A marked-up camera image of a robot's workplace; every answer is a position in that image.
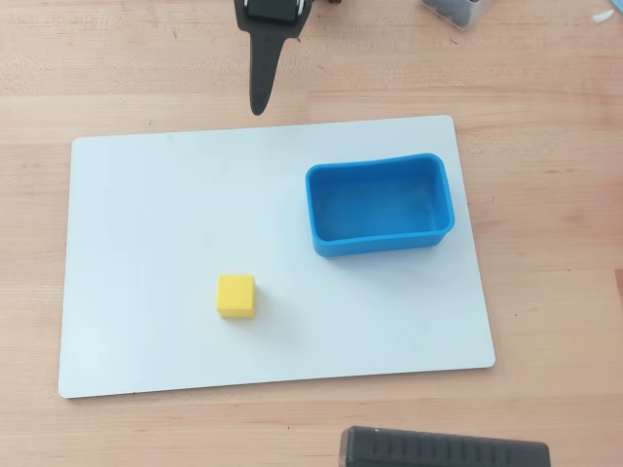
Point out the clear plastic container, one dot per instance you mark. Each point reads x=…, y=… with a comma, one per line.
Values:
x=457, y=12

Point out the white rectangular board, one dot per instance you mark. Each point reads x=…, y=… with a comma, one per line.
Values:
x=160, y=219

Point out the blue rectangular bin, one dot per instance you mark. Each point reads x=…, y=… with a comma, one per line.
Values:
x=379, y=214

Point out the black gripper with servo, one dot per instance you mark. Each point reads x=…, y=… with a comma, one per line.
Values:
x=265, y=46

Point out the black ribbed device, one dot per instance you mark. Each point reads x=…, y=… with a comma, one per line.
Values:
x=438, y=450

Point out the small white scrap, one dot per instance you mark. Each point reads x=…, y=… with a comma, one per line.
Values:
x=602, y=15

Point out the yellow cube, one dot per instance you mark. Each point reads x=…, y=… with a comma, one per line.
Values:
x=234, y=297

